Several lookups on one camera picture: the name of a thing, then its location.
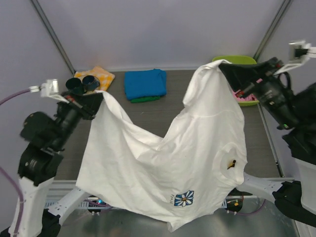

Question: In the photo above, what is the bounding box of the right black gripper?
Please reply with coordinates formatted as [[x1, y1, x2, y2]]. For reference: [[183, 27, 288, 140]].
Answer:
[[217, 55, 300, 127]]

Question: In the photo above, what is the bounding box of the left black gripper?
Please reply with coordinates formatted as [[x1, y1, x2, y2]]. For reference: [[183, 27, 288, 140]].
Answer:
[[53, 89, 106, 148]]

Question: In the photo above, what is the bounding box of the green plastic basin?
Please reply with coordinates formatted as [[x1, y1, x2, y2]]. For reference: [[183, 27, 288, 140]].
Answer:
[[212, 55, 259, 107]]

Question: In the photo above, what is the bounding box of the white printed t-shirt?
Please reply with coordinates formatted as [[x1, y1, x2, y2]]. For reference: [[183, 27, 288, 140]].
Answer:
[[76, 60, 247, 232]]

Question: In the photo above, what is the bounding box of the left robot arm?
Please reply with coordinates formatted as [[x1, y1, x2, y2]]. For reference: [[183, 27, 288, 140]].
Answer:
[[0, 92, 103, 237]]

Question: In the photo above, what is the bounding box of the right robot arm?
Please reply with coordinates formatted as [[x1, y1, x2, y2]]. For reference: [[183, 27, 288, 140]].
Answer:
[[219, 57, 316, 227]]

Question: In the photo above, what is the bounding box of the pink t-shirt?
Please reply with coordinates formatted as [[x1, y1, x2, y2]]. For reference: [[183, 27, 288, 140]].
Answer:
[[232, 79, 262, 106]]

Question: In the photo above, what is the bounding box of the dark blue mug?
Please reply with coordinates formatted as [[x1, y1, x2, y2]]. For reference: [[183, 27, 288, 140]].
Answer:
[[82, 75, 100, 92]]

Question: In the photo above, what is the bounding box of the dark green mug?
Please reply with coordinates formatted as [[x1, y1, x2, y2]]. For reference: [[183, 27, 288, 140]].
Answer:
[[65, 78, 85, 95]]

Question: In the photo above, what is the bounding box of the orange checkered cloth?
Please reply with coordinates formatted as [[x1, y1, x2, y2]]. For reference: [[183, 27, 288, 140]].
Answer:
[[75, 66, 115, 94]]

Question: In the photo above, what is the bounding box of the folded blue t-shirt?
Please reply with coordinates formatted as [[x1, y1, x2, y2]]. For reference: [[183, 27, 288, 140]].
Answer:
[[124, 69, 167, 100]]

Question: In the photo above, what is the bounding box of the folded green t-shirt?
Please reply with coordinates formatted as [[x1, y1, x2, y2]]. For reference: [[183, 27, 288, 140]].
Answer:
[[130, 96, 161, 103]]

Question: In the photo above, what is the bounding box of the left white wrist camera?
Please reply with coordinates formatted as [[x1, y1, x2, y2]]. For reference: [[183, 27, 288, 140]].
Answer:
[[29, 79, 70, 104]]

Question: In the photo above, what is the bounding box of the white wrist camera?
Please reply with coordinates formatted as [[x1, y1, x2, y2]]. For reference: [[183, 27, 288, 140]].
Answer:
[[274, 40, 316, 75], [29, 79, 70, 104]]

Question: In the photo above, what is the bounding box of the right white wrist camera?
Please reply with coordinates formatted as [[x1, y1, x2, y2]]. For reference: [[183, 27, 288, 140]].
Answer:
[[274, 40, 316, 75]]

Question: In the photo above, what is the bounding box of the white slotted cable duct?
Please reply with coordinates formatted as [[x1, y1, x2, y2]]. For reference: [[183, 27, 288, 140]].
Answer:
[[44, 199, 227, 210]]

